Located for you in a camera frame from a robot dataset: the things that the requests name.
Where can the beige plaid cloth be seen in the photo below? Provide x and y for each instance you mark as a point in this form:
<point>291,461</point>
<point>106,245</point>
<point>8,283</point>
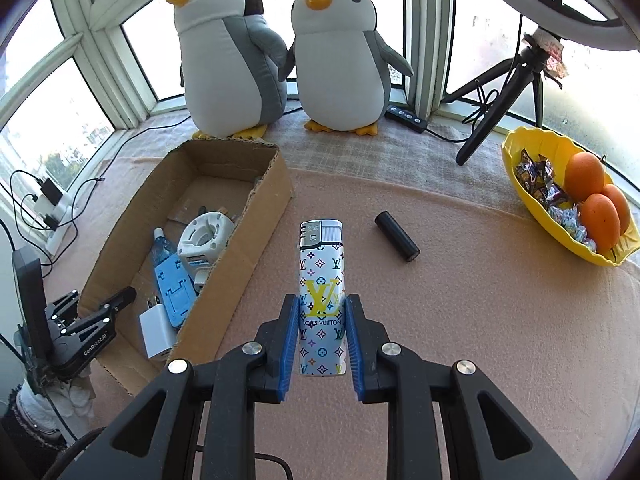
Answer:
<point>325,150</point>

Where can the white window frame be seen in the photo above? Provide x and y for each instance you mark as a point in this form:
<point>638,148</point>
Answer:
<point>430,35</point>

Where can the large penguin plush toy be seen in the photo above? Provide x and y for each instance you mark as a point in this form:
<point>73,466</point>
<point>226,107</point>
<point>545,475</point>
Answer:
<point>220,60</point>

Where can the black charger plug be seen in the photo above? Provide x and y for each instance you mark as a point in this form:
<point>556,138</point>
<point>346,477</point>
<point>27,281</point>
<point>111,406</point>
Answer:
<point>51,189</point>

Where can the black cylindrical tube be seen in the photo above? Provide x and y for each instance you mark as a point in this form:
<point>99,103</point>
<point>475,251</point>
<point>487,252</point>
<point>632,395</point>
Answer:
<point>397,236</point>

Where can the brown cardboard box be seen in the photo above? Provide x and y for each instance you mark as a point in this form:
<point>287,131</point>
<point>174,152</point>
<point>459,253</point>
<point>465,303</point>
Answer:
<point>235,240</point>

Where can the small penguin plush toy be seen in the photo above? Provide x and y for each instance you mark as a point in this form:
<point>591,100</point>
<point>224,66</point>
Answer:
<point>335,60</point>

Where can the orange fruit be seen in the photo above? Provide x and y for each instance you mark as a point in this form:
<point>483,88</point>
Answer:
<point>584,176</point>
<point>621,205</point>
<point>600,222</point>

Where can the white round travel adapter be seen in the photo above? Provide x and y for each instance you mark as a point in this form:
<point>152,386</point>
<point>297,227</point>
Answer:
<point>205,237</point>

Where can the yellow plastic bowl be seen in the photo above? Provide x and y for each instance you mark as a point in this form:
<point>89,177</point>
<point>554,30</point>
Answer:
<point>530,210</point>

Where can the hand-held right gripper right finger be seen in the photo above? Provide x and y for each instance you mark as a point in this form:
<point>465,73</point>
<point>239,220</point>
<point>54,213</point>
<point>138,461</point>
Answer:
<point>352,347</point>

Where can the small blue dropper bottle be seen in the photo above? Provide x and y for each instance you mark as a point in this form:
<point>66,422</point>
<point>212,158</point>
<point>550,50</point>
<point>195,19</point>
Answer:
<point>162,247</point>

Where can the white usb charger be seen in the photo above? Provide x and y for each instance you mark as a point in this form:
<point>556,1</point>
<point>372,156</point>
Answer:
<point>157,335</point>

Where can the person's left hand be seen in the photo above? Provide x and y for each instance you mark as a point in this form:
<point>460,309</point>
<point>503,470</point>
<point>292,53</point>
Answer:
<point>55,400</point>

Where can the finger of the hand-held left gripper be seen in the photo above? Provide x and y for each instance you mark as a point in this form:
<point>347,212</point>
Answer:
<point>62,305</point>
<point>117,302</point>

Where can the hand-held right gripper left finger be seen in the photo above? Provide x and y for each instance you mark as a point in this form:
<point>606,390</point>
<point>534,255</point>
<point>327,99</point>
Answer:
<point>290,347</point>

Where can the black inline remote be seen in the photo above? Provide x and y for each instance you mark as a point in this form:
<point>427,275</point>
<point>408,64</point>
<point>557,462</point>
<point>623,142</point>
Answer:
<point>406,118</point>

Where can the white power strip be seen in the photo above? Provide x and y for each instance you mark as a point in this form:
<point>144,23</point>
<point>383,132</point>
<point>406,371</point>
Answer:
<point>60,232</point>

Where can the pile of wrapped candies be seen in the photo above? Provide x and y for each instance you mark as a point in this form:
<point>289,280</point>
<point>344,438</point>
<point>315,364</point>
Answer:
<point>537,175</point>

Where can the white patterned lighter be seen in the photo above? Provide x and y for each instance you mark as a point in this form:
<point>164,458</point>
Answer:
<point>322,285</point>

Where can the blue phone stand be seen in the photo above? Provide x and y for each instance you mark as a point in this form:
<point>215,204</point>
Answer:
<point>172,290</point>

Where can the black tripod stand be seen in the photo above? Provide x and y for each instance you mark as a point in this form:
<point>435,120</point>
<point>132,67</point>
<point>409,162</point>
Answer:
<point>495,110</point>

